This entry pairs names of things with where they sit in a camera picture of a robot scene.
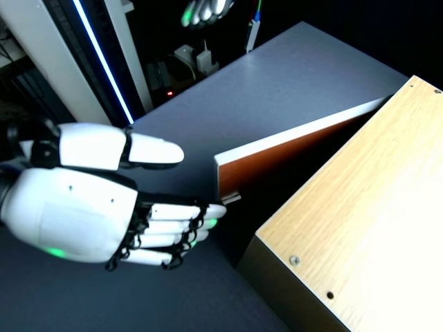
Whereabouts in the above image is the blue-white light strip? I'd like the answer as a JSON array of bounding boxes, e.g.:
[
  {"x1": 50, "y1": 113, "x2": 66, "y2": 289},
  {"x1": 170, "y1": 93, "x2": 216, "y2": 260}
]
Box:
[{"x1": 71, "y1": 0, "x2": 135, "y2": 125}]

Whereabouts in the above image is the white frame post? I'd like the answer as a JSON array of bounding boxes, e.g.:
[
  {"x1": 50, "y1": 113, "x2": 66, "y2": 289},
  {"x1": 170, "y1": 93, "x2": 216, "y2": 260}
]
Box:
[{"x1": 0, "y1": 0, "x2": 154, "y2": 125}]

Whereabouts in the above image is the black power strip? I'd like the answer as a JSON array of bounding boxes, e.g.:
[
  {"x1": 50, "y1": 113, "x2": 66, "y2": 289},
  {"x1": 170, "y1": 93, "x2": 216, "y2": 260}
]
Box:
[{"x1": 145, "y1": 60, "x2": 177, "y2": 101}]

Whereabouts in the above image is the grey table cloth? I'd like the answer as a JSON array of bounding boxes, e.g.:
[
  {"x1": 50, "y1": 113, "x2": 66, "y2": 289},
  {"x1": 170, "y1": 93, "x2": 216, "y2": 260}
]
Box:
[{"x1": 0, "y1": 20, "x2": 409, "y2": 332}]

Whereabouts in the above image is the white power adapter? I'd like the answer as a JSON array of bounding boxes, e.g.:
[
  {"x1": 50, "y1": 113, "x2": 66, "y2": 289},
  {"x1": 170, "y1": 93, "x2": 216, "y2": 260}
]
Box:
[{"x1": 174, "y1": 44, "x2": 197, "y2": 66}]

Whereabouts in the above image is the white cabinet door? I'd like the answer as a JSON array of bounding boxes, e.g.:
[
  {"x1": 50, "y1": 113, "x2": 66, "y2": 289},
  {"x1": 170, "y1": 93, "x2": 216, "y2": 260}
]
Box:
[{"x1": 213, "y1": 95, "x2": 395, "y2": 204}]

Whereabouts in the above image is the wooden cabinet body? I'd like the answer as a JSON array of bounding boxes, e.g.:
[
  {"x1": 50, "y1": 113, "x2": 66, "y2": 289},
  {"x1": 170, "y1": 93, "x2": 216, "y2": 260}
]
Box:
[{"x1": 237, "y1": 75, "x2": 443, "y2": 332}]

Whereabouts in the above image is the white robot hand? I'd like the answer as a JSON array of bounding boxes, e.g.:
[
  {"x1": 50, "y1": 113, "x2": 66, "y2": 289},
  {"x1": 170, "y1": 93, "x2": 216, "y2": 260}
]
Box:
[
  {"x1": 0, "y1": 119, "x2": 228, "y2": 272},
  {"x1": 180, "y1": 0, "x2": 236, "y2": 29}
]

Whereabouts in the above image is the white cable connector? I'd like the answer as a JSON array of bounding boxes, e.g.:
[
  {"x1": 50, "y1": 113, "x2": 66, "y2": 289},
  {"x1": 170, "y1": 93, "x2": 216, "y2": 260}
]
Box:
[{"x1": 244, "y1": 19, "x2": 261, "y2": 53}]

